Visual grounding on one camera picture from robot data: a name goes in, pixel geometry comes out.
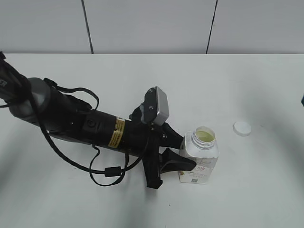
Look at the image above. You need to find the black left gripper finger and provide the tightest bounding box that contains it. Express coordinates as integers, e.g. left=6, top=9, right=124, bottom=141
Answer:
left=161, top=123, right=183, bottom=150
left=159, top=148, right=196, bottom=174

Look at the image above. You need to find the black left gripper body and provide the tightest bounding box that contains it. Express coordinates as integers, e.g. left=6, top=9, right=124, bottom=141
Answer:
left=123, top=120, right=163, bottom=190

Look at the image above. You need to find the white yili changqing bottle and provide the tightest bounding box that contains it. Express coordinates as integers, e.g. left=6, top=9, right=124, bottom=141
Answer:
left=179, top=126, right=219, bottom=184

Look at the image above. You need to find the white round bottle cap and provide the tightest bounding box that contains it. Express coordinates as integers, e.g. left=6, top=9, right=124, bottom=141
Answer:
left=233, top=121, right=251, bottom=137

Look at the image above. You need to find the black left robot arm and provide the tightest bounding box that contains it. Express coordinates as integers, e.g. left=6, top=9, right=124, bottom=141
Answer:
left=0, top=55, right=196, bottom=189

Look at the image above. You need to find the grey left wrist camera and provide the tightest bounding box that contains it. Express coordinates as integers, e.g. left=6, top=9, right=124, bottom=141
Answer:
left=129, top=86, right=169, bottom=126

